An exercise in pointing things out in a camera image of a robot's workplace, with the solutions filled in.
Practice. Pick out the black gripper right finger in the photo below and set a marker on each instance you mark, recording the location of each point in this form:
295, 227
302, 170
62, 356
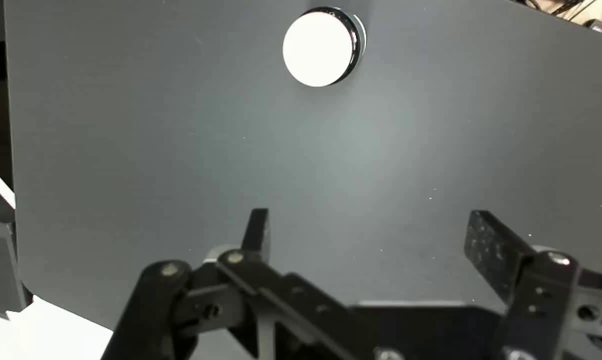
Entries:
541, 301

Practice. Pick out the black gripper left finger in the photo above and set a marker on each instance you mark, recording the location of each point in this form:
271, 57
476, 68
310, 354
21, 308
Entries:
272, 301

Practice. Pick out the dark medicine bottle white cap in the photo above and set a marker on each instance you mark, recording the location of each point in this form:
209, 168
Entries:
319, 48

